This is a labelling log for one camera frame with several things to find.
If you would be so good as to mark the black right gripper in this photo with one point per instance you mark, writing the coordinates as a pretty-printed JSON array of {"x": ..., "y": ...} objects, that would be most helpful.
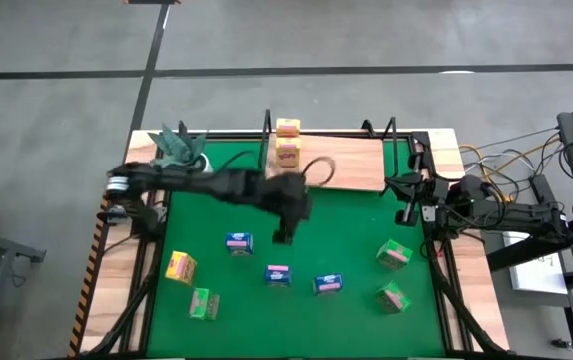
[{"x": 428, "y": 192}]

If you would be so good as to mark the white paper sheet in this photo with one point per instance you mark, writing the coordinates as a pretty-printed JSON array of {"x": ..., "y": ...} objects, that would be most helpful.
[{"x": 536, "y": 280}]

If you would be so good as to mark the black power brick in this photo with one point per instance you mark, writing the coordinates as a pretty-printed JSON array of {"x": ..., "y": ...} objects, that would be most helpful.
[{"x": 540, "y": 186}]

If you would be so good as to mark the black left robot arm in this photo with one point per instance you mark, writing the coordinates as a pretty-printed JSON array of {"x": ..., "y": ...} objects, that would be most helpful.
[{"x": 191, "y": 181}]

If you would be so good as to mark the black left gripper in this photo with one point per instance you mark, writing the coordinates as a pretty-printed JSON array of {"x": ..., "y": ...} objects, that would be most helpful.
[{"x": 288, "y": 200}]

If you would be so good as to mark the yellow black hazard tape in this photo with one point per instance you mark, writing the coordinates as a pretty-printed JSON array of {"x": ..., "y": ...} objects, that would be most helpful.
[{"x": 86, "y": 295}]

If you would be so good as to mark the black diagonal bar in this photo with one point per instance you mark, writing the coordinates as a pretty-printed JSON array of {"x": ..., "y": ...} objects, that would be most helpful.
[{"x": 521, "y": 257}]

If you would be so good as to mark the blue Frosted Flakes cereal box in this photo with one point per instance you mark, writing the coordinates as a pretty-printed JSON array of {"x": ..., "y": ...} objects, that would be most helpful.
[
  {"x": 239, "y": 243},
  {"x": 278, "y": 275},
  {"x": 328, "y": 284}
]

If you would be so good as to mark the small black floor object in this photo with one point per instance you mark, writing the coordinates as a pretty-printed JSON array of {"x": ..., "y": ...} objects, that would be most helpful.
[{"x": 561, "y": 344}]

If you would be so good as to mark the wooden shelf with black frame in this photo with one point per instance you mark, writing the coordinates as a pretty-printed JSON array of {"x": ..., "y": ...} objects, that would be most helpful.
[{"x": 356, "y": 160}]

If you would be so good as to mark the artificial plant in white pot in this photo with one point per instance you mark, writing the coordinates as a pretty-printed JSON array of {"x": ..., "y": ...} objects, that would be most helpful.
[{"x": 176, "y": 145}]

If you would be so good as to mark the yellow Corn Pops cereal box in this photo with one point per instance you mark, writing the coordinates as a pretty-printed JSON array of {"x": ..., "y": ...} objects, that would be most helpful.
[
  {"x": 181, "y": 267},
  {"x": 288, "y": 152},
  {"x": 288, "y": 129}
]

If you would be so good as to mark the green Apple Jacks cereal box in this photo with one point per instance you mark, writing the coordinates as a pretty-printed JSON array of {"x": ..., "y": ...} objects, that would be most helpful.
[
  {"x": 392, "y": 297},
  {"x": 204, "y": 303},
  {"x": 394, "y": 254}
]

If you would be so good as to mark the green table mat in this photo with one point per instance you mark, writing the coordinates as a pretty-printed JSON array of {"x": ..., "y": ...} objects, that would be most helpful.
[{"x": 356, "y": 225}]

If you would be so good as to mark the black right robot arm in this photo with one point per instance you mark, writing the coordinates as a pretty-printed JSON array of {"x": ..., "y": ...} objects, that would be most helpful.
[{"x": 516, "y": 216}]

